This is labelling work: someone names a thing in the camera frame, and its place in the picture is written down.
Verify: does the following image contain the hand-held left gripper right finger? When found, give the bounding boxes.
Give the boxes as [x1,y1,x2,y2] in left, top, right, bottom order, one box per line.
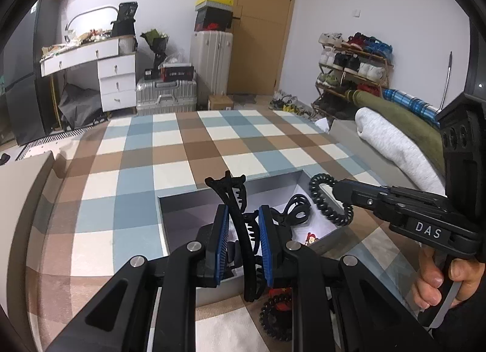
[259,206,441,352]

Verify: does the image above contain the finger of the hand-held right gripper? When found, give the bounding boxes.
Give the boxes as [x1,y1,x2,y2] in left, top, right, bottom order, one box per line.
[387,186,447,205]
[333,179,404,225]

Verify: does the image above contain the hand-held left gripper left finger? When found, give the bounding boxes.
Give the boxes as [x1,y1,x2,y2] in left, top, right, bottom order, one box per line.
[46,204,230,352]

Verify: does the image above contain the large matte black hair claw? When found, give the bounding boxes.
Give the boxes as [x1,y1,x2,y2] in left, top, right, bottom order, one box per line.
[204,171,266,303]

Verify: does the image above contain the black spiral hair tie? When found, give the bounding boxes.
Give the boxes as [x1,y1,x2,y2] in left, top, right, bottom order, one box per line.
[309,174,354,227]
[260,295,295,339]

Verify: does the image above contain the grey cardboard box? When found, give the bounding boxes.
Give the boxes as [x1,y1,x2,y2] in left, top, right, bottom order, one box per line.
[157,170,352,307]

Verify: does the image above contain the person's right forearm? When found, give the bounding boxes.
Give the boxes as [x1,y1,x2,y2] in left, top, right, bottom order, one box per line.
[433,297,486,352]

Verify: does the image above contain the person's right hand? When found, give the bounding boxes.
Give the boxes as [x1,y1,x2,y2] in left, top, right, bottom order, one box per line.
[412,248,486,311]

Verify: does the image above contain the grey box lid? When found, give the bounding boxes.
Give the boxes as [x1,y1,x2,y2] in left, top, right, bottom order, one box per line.
[328,119,380,186]

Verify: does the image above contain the clear red hair accessory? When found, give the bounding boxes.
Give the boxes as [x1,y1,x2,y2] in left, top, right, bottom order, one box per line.
[268,287,294,303]

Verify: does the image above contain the white fluffy blanket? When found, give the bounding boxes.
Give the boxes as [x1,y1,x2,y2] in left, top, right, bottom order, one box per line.
[355,107,449,197]

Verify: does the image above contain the green rolled blanket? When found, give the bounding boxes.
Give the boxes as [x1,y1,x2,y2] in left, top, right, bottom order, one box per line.
[344,88,449,171]

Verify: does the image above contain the blue plaid cloth roll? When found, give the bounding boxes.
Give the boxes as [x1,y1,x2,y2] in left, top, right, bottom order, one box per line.
[382,88,441,125]

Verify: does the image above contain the grey leaning pole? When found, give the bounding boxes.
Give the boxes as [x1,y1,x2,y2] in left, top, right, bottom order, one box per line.
[442,52,453,110]

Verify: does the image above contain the plaid bedspread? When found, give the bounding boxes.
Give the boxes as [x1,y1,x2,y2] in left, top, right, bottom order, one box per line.
[23,109,433,352]

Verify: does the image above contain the pile of floor shoes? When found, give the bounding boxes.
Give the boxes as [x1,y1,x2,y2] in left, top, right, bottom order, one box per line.
[269,90,316,117]

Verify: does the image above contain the rows of shoes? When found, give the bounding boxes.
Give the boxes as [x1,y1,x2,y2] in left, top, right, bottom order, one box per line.
[315,31,393,110]

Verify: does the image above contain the wooden shoe rack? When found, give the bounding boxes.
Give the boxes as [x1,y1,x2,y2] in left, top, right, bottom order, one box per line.
[313,31,395,117]

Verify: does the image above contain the small brown floor box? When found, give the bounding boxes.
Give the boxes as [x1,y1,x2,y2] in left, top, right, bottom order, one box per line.
[208,94,235,111]

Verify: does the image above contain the silver suitcase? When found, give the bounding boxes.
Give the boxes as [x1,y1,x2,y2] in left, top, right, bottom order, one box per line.
[136,78,198,117]

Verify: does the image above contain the black box with red band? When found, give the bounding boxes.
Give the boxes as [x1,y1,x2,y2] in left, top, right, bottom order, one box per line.
[159,65,195,83]

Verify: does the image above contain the white upright suitcase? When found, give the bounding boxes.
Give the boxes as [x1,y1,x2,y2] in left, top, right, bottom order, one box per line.
[190,30,234,95]

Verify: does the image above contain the wooden door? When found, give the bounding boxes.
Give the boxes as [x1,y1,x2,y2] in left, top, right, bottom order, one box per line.
[225,0,300,95]

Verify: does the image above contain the clear plastic bag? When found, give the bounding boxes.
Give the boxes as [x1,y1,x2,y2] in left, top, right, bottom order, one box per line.
[165,54,190,68]

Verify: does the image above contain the white desk with drawers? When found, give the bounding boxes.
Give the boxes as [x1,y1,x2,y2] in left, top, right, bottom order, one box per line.
[40,37,137,113]

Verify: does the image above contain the dark sheet under desk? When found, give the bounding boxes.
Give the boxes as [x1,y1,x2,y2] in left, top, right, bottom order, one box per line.
[59,83,109,129]

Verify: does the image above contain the green black flower bouquet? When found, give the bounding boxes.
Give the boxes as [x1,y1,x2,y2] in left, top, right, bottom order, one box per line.
[140,29,169,72]

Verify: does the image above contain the yellow shoe box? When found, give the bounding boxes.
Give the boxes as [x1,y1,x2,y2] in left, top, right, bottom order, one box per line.
[195,0,234,11]

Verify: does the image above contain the black desk container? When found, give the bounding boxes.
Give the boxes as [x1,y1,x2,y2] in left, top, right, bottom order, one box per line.
[111,2,137,37]

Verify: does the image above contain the desk clutter pile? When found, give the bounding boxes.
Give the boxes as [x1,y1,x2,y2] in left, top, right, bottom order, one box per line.
[41,28,115,59]

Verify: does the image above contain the dark grey refrigerator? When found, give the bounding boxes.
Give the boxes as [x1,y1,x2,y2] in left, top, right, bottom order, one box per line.
[0,0,50,146]

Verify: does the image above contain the arched desk mirror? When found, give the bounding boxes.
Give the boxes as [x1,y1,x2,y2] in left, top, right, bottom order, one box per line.
[64,5,118,43]

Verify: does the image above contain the grey wrist strap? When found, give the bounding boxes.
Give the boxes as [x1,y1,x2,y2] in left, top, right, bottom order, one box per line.
[429,280,464,330]

